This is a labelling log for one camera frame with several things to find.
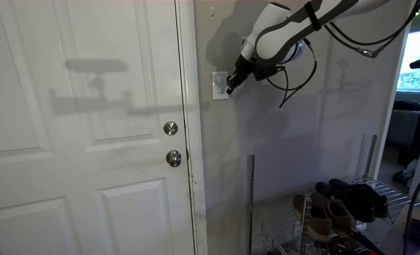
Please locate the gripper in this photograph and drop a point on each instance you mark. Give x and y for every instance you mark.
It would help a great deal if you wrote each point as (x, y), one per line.
(245, 66)

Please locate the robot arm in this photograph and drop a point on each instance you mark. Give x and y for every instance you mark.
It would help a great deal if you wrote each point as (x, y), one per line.
(280, 32)

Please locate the silver deadbolt lock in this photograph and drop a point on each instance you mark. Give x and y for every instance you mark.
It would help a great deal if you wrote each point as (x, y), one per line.
(170, 128)

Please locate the silver door knob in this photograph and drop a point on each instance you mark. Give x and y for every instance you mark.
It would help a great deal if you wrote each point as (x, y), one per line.
(173, 158)

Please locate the pair of brown shoes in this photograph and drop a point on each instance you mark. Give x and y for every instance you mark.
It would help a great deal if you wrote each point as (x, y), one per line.
(325, 217)

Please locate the pair of black shoes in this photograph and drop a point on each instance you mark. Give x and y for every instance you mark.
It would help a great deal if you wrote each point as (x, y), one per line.
(355, 198)

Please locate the grey sofa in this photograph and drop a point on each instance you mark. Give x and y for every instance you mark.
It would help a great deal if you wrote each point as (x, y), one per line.
(403, 122)

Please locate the white panel door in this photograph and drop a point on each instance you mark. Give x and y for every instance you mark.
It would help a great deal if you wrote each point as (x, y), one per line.
(71, 141)

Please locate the window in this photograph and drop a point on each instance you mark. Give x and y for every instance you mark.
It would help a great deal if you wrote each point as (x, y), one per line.
(417, 58)

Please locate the heap of clothes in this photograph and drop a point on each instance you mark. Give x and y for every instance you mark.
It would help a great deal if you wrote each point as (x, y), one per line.
(406, 173)

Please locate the white wall switch plate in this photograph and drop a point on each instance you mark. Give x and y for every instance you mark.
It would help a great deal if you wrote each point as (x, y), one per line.
(217, 86)

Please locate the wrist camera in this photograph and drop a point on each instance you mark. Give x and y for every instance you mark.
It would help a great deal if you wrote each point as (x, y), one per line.
(264, 72)

